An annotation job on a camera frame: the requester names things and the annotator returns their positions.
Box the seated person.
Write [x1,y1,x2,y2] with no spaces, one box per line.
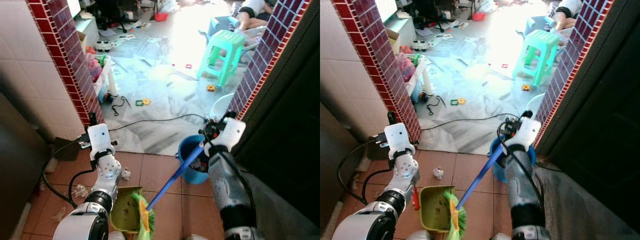
[549,0,585,32]
[234,0,277,32]

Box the white plastic basin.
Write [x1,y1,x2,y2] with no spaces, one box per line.
[524,93,547,115]
[209,92,236,122]

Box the blue-handled green yellow broom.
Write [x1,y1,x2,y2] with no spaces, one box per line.
[131,142,208,240]
[444,144,506,237]

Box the olive green dustpan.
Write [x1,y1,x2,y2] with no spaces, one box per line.
[419,185,457,234]
[109,186,144,234]

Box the dark grey cabinet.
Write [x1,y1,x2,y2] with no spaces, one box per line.
[0,92,52,240]

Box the small white shelf rack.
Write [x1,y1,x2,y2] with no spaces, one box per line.
[399,52,434,104]
[88,53,119,105]

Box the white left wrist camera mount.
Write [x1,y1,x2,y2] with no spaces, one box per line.
[384,122,416,156]
[87,123,117,157]

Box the short tangled black cord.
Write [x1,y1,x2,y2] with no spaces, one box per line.
[110,95,132,117]
[424,94,448,117]

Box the dark door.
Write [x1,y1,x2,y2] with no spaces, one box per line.
[534,0,640,236]
[234,0,321,228]

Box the blue plastic bucket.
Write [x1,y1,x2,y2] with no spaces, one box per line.
[489,137,537,184]
[177,134,212,185]

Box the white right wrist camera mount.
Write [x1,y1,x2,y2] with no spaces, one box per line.
[216,117,247,152]
[509,117,542,150]

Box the black office chair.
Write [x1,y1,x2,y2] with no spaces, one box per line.
[410,0,453,32]
[94,0,143,34]

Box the long black floor cable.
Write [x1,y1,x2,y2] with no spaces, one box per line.
[420,112,507,132]
[107,113,209,134]

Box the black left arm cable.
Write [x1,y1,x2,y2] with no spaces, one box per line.
[337,138,396,206]
[42,139,101,210]

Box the green plastic stool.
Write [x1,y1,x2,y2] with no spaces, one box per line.
[197,29,246,87]
[512,29,560,87]

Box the light blue plastic stool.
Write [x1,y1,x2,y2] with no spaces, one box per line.
[524,15,557,36]
[207,15,237,37]

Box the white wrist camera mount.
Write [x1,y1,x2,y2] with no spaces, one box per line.
[384,122,416,156]
[87,123,117,157]
[216,117,247,152]
[509,117,542,150]

